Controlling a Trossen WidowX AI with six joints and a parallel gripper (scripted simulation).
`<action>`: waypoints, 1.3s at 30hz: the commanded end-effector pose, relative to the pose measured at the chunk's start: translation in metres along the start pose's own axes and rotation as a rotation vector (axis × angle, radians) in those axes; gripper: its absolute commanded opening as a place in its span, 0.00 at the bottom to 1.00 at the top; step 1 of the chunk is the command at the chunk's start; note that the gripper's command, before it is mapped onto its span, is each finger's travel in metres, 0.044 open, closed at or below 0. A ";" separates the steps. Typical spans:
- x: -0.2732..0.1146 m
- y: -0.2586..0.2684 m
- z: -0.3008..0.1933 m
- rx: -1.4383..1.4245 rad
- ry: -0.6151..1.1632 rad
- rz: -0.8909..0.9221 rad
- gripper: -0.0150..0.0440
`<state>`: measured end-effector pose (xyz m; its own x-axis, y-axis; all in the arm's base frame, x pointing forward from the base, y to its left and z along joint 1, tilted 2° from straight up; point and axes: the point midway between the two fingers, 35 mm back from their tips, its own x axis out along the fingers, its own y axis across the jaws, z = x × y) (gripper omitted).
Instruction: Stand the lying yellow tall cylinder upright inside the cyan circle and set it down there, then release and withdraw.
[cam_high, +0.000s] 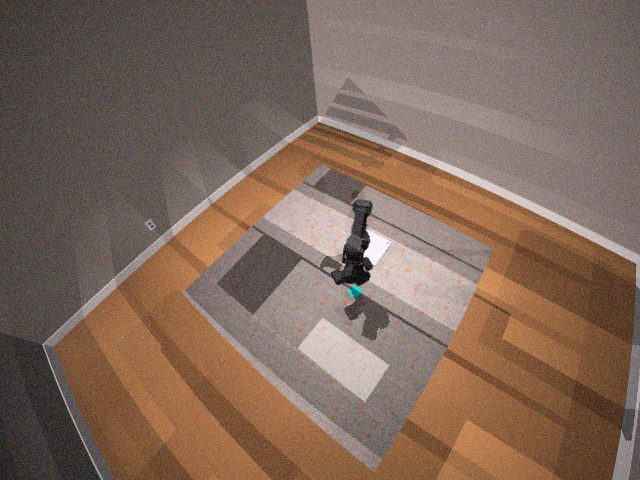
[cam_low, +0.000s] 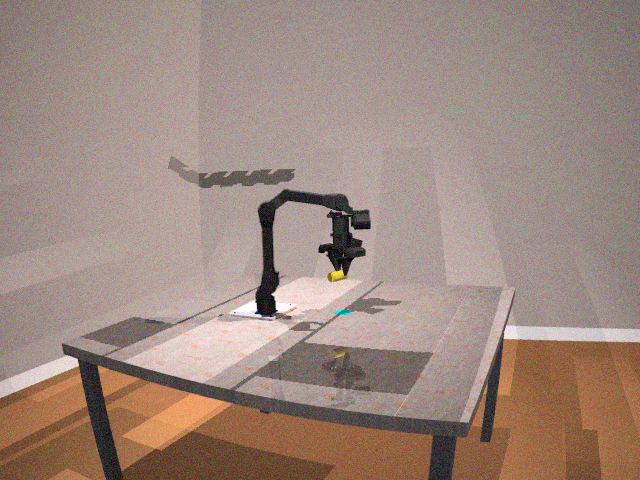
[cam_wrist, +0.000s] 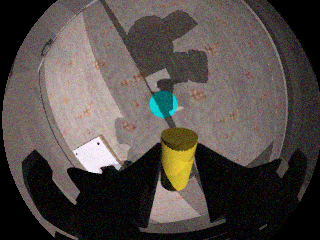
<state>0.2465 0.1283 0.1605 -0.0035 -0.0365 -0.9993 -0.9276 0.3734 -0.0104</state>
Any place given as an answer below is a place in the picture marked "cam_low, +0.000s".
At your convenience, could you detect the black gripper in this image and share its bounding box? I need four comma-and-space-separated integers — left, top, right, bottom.
318, 230, 366, 276

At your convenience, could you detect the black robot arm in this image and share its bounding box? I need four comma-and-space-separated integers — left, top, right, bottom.
255, 188, 371, 315

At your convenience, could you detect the yellow tall cylinder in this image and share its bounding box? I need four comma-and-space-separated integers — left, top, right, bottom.
328, 270, 348, 283

